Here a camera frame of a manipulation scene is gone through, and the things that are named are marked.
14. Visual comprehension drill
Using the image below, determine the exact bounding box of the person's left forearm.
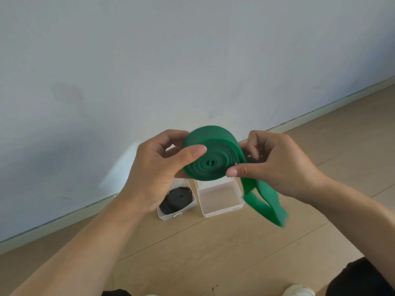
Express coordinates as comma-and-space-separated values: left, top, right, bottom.
11, 192, 161, 296

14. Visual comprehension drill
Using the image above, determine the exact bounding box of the person's left hand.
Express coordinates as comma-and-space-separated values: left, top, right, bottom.
119, 129, 207, 214

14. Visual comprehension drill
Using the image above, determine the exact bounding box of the black rolled resistance band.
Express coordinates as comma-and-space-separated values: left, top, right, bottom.
159, 187, 194, 215

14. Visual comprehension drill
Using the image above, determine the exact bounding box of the person's right forearm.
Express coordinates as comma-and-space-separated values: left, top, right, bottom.
293, 173, 395, 288

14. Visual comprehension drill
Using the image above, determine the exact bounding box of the white shoe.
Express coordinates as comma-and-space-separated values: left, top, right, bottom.
282, 285, 316, 296

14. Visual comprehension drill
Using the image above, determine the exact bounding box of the person's right hand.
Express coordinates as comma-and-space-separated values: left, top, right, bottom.
226, 130, 328, 203

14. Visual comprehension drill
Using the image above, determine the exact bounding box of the white baseboard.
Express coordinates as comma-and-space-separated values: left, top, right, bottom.
0, 76, 395, 256

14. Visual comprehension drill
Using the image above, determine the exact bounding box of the clear plastic storage box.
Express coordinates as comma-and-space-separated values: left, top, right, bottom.
157, 178, 198, 221
194, 176, 245, 219

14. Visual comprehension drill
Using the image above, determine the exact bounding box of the green resistance band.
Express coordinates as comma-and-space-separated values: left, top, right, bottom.
182, 126, 289, 228

